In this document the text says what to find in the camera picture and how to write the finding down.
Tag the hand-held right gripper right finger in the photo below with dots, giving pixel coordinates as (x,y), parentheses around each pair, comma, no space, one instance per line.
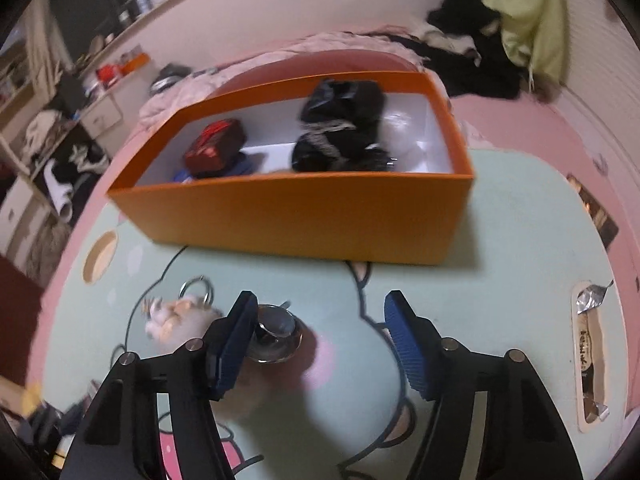
(407,345)

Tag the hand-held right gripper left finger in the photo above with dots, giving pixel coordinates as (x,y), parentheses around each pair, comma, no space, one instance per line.
(235,345)

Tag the small metal bowl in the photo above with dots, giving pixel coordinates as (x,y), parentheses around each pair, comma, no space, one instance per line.
(275,330)

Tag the orange cardboard box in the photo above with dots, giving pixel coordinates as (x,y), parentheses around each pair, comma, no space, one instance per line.
(300,215)

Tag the black lace-trimmed cloth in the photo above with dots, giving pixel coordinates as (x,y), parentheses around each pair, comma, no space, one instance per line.
(325,155)

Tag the red container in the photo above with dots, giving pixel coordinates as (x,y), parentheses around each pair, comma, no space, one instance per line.
(107,72)

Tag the crumpled foil wrapper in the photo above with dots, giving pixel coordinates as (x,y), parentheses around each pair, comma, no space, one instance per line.
(596,411)
(590,297)

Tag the brown packet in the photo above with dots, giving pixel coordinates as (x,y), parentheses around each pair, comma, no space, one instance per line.
(597,215)

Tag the black and white cloth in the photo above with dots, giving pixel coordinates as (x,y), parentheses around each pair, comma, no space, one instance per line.
(75,152)

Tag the white nightstand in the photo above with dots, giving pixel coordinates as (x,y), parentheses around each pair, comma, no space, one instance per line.
(102,117)

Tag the dark coiled item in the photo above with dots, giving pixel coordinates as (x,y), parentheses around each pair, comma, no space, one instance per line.
(170,79)

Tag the pile of black clothes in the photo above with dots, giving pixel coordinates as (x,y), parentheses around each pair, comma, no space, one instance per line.
(480,75)

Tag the small orange box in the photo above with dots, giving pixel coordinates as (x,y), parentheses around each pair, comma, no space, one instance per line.
(135,62)

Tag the light green garment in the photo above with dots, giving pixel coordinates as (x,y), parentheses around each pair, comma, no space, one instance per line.
(530,25)

